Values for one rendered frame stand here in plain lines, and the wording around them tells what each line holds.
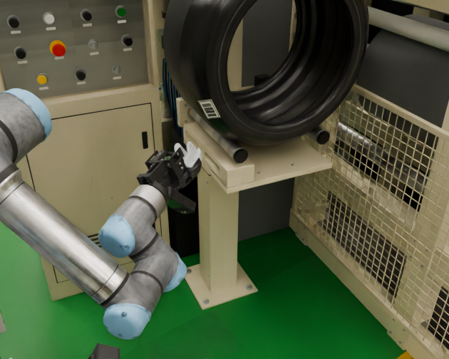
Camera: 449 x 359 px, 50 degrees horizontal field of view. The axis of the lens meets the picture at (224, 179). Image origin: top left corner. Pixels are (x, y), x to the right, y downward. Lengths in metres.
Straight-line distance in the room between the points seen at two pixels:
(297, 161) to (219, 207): 0.48
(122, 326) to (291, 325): 1.28
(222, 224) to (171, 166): 0.94
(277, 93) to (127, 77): 0.58
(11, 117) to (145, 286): 0.39
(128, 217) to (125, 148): 0.98
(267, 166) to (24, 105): 0.80
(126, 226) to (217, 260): 1.16
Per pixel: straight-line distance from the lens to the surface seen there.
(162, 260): 0.97
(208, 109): 1.26
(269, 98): 1.63
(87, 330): 2.13
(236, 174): 1.38
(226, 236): 2.01
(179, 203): 1.09
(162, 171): 1.05
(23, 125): 0.94
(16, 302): 2.34
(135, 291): 0.90
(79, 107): 1.82
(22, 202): 0.87
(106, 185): 1.98
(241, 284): 2.22
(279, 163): 1.53
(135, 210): 0.97
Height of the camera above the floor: 1.56
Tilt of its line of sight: 32 degrees down
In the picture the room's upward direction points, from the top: straight up
